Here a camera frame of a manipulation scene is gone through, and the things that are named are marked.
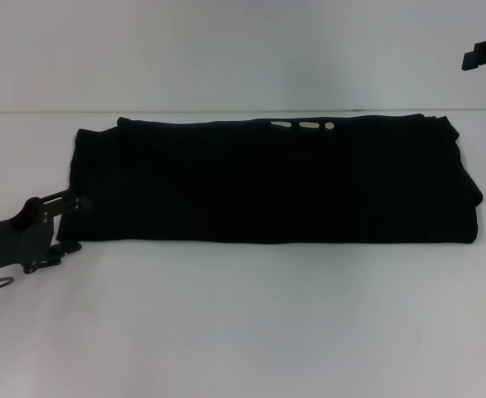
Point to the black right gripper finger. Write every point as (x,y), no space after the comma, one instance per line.
(483,54)

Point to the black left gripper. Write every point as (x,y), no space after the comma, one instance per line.
(17,240)

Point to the black shirt with FREE print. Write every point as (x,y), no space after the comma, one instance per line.
(268,186)

